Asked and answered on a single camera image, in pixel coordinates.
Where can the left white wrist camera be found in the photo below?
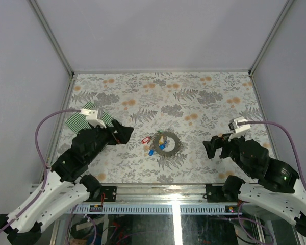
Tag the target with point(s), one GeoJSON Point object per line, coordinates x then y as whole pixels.
{"type": "Point", "coordinates": [92, 117]}

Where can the left aluminium frame post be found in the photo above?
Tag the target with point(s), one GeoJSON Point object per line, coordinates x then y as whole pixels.
{"type": "Point", "coordinates": [50, 35]}

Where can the metal key ring disc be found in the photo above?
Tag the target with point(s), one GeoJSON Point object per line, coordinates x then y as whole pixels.
{"type": "Point", "coordinates": [173, 144]}

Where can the red key tag with key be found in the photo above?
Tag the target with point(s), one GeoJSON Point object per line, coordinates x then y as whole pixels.
{"type": "Point", "coordinates": [146, 140]}

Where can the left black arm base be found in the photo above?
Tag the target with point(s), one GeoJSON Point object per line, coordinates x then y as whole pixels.
{"type": "Point", "coordinates": [105, 194]}

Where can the aluminium front rail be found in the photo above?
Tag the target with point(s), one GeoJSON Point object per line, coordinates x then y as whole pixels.
{"type": "Point", "coordinates": [155, 194]}

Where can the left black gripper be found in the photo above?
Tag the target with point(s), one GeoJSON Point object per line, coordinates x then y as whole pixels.
{"type": "Point", "coordinates": [122, 137]}

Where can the right aluminium frame post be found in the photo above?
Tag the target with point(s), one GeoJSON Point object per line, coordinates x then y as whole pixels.
{"type": "Point", "coordinates": [283, 13]}

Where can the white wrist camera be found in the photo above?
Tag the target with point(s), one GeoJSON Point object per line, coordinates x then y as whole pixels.
{"type": "Point", "coordinates": [238, 127]}
{"type": "Point", "coordinates": [92, 117]}

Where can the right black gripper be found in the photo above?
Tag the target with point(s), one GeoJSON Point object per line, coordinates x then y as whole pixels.
{"type": "Point", "coordinates": [217, 142]}

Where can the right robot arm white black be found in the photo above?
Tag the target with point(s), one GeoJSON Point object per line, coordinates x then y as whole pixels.
{"type": "Point", "coordinates": [281, 191]}

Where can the green striped cloth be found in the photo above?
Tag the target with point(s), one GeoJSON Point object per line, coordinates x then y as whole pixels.
{"type": "Point", "coordinates": [77, 121]}

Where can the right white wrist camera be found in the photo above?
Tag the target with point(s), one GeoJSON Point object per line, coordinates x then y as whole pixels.
{"type": "Point", "coordinates": [238, 127]}

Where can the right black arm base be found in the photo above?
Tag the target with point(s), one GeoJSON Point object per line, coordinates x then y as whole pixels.
{"type": "Point", "coordinates": [228, 192]}

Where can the yellow key tag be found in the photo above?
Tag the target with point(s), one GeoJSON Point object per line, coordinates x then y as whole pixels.
{"type": "Point", "coordinates": [162, 140]}

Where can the aluminium frame post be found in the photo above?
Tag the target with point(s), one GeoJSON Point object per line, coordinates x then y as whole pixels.
{"type": "Point", "coordinates": [283, 13]}
{"type": "Point", "coordinates": [50, 35]}

